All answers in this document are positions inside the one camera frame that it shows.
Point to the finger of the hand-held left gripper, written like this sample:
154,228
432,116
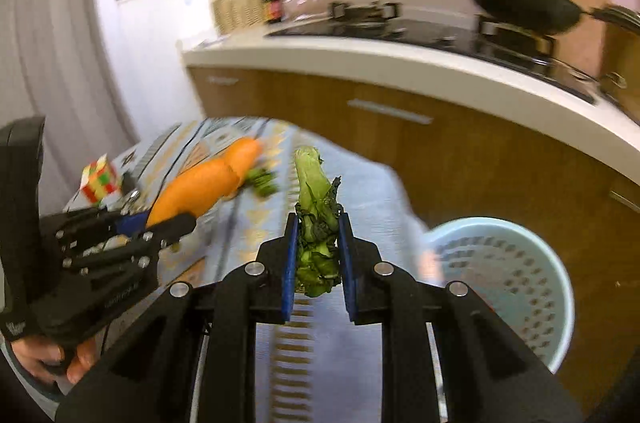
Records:
131,223
165,230

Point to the beige utensil holder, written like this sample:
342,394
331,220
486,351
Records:
235,10

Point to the patterned blue tablecloth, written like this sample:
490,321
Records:
365,188

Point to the green leafy vegetable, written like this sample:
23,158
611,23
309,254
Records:
312,223

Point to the colourful puzzle cube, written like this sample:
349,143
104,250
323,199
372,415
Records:
100,180

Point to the person's left hand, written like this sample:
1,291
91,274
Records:
82,358

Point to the black wok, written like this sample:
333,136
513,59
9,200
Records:
520,5

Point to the light blue plastic basket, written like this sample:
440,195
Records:
500,273

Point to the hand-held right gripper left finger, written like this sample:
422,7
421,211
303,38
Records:
290,268

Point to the brown rice cooker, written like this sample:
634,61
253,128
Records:
625,58

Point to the orange carrot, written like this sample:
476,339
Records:
200,188

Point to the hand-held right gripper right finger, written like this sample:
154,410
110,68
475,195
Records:
348,273

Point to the black gas stove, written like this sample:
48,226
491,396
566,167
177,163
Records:
425,35

